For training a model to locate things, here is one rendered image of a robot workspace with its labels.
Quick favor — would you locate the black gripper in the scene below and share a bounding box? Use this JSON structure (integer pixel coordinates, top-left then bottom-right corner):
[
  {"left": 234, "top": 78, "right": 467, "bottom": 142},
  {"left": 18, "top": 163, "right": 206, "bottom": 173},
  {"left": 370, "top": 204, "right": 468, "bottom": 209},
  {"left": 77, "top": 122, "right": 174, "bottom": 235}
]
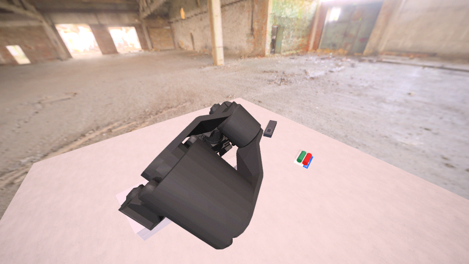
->
[{"left": 203, "top": 135, "right": 235, "bottom": 157}]

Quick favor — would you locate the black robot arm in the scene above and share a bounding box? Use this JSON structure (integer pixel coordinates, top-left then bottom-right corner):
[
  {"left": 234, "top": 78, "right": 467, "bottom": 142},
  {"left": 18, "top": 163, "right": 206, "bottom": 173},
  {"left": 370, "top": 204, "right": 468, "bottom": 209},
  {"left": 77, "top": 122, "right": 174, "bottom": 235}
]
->
[{"left": 118, "top": 101, "right": 263, "bottom": 250}]

